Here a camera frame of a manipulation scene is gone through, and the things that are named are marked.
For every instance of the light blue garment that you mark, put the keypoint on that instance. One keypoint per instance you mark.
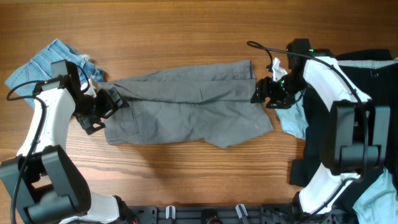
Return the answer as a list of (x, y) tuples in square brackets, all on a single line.
[(293, 120)]

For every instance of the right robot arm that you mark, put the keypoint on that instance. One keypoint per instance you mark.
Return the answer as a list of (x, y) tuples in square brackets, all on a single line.
[(356, 129)]

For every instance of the white dotted garment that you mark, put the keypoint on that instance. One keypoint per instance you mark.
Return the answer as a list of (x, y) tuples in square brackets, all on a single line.
[(371, 64)]

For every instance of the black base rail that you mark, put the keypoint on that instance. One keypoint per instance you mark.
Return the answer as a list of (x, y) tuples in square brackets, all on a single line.
[(264, 214)]

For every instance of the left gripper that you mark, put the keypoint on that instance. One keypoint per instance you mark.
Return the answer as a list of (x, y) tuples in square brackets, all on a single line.
[(108, 107)]

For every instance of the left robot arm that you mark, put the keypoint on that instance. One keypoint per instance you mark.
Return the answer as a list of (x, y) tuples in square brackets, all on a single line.
[(44, 184)]

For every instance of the folded blue denim jeans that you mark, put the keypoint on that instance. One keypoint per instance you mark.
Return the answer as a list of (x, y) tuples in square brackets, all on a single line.
[(39, 67)]

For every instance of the grey shorts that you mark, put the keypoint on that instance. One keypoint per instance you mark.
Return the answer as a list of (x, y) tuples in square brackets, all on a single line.
[(202, 102)]

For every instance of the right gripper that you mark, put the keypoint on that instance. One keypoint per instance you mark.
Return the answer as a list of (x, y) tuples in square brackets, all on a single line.
[(264, 86)]

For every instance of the black garment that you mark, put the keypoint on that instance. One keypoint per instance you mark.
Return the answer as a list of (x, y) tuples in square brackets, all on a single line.
[(377, 193)]

